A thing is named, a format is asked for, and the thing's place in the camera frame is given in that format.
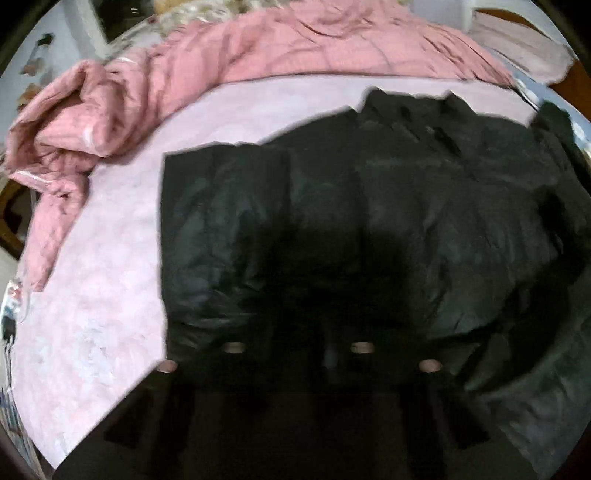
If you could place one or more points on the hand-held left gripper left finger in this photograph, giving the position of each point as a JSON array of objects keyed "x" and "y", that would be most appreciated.
[{"x": 240, "y": 374}]

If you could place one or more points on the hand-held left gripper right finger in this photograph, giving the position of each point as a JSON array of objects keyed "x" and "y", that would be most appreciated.
[{"x": 355, "y": 374}]

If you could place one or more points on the black puffer jacket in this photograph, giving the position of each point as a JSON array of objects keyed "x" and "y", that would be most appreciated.
[{"x": 415, "y": 207}]

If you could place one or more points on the pink checked quilt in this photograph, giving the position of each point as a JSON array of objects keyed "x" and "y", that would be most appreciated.
[{"x": 277, "y": 46}]

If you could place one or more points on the blue floral pillow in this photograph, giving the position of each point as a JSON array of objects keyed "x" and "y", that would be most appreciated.
[{"x": 524, "y": 87}]

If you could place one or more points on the white and wooden headboard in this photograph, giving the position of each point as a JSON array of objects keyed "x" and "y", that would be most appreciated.
[{"x": 575, "y": 90}]

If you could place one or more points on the tree print curtain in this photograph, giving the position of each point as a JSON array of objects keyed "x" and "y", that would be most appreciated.
[{"x": 198, "y": 9}]

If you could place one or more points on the mauve pillow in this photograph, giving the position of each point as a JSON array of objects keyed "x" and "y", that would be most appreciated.
[{"x": 521, "y": 46}]

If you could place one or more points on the white frame window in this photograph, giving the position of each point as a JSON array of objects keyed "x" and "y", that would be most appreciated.
[{"x": 124, "y": 14}]

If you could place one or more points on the wall lamp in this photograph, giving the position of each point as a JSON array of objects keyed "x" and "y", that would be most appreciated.
[{"x": 45, "y": 40}]

